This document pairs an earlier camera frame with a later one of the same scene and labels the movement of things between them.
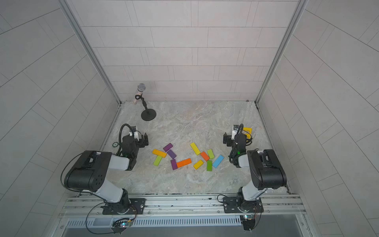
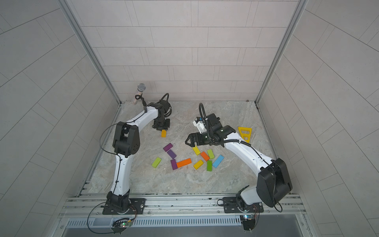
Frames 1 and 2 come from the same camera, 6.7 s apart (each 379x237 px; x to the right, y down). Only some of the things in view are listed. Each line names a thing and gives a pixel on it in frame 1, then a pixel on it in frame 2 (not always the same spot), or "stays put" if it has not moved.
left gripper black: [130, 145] → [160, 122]
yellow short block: [198, 164] stays put
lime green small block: [157, 160] stays put
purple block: [171, 154] stays put
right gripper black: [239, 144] → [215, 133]
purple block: [167, 147] stays put
